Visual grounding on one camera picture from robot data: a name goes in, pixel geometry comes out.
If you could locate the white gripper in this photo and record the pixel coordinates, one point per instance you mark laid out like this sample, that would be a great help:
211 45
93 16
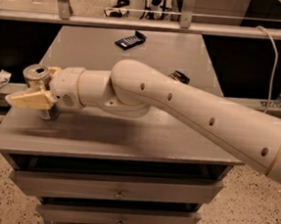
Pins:
65 86

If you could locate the grey drawer cabinet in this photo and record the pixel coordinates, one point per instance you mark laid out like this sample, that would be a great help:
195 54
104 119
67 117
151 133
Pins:
95 142

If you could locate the silver redbull can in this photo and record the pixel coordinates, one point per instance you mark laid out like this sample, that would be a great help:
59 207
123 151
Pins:
39 76

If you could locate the blue snack wrapper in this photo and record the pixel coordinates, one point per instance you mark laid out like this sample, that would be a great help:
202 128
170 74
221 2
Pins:
131 41

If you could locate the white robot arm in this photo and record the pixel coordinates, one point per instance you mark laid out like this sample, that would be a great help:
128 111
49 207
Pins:
130 88

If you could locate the top grey drawer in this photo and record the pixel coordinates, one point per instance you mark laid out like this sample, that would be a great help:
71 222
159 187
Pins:
117 188

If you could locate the metal railing frame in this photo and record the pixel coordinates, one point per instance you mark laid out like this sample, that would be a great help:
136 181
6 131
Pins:
248 18

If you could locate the middle grey drawer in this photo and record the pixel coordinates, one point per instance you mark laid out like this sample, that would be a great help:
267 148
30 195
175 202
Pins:
109 215

